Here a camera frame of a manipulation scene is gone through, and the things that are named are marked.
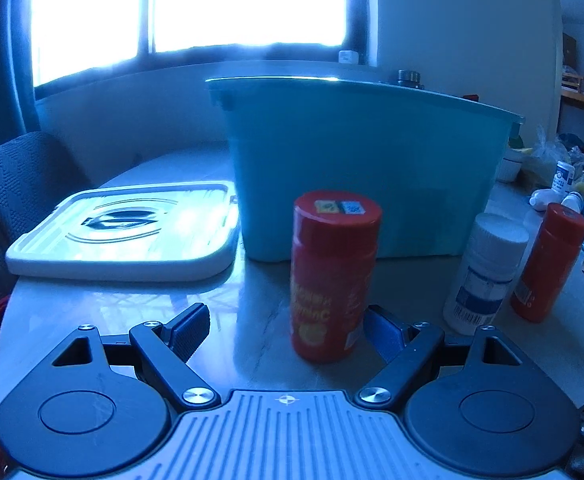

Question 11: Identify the white pill bottle blue label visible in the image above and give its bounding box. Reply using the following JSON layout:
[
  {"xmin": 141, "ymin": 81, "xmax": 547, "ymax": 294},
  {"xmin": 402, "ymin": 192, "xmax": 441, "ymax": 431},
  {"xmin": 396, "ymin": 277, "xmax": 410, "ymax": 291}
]
[{"xmin": 442, "ymin": 212, "xmax": 529, "ymax": 335}]

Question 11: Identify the teal plastic storage bin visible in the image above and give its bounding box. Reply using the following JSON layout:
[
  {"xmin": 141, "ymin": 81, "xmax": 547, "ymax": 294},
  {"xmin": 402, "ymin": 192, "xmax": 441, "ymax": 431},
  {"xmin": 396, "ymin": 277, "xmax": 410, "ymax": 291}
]
[{"xmin": 207, "ymin": 76, "xmax": 524, "ymax": 262}]

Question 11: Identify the steel thermos flask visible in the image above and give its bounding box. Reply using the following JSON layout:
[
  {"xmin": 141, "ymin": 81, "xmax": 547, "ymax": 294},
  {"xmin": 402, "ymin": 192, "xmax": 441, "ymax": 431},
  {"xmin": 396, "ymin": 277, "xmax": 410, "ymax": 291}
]
[{"xmin": 389, "ymin": 70, "xmax": 424, "ymax": 90}]

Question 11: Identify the white bottle blue stripe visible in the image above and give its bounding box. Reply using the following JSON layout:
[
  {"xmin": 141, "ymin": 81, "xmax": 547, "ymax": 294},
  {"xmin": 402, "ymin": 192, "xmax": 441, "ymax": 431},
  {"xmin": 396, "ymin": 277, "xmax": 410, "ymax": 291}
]
[{"xmin": 562, "ymin": 191, "xmax": 584, "ymax": 214}]

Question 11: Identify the white lotion bottle lying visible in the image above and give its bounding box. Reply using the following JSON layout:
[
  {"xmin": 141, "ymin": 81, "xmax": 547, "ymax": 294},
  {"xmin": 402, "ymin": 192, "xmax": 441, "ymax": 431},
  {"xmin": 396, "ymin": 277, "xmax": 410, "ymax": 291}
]
[{"xmin": 528, "ymin": 188, "xmax": 564, "ymax": 212}]

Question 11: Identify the red vitamin C bottle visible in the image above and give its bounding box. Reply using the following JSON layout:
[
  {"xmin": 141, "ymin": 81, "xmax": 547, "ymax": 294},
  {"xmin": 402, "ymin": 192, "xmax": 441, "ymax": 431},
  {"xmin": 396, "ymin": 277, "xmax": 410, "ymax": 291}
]
[{"xmin": 290, "ymin": 191, "xmax": 382, "ymax": 363}]

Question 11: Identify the white tube blue label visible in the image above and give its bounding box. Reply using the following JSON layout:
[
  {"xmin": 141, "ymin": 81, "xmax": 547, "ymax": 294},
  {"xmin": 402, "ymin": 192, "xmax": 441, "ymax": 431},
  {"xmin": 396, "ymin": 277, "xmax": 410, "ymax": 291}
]
[{"xmin": 551, "ymin": 160, "xmax": 575, "ymax": 200}]

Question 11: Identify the dark fabric chair far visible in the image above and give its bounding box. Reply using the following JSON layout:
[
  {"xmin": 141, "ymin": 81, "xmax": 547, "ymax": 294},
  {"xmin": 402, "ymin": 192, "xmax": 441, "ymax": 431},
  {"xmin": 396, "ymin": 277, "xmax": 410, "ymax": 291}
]
[{"xmin": 0, "ymin": 131, "xmax": 91, "ymax": 243}]

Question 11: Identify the white bin lid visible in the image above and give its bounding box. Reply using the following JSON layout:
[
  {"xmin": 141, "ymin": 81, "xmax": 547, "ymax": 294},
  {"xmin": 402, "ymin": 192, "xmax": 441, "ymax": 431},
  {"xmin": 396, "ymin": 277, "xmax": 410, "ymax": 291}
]
[{"xmin": 6, "ymin": 180, "xmax": 240, "ymax": 283}]

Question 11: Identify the white charger cube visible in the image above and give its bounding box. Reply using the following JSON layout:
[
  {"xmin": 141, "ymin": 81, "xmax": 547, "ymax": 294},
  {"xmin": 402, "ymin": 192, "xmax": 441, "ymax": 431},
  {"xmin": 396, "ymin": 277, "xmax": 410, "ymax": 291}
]
[{"xmin": 339, "ymin": 50, "xmax": 360, "ymax": 65}]

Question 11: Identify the slim red tube bottle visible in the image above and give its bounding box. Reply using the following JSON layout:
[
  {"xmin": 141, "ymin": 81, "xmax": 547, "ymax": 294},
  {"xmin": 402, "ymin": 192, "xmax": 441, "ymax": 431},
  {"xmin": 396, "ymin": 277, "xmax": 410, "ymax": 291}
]
[{"xmin": 511, "ymin": 204, "xmax": 584, "ymax": 323}]

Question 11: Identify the clear plastic bag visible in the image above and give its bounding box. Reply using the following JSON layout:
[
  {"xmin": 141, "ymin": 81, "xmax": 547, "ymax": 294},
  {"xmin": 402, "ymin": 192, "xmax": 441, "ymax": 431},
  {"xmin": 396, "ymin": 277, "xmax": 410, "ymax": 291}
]
[{"xmin": 522, "ymin": 126, "xmax": 570, "ymax": 188}]

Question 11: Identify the white bowl with fruit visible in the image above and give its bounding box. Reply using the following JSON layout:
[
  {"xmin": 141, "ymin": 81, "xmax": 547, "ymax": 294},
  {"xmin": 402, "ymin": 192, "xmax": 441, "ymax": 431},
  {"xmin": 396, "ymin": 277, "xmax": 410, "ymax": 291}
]
[{"xmin": 496, "ymin": 148, "xmax": 524, "ymax": 183}]

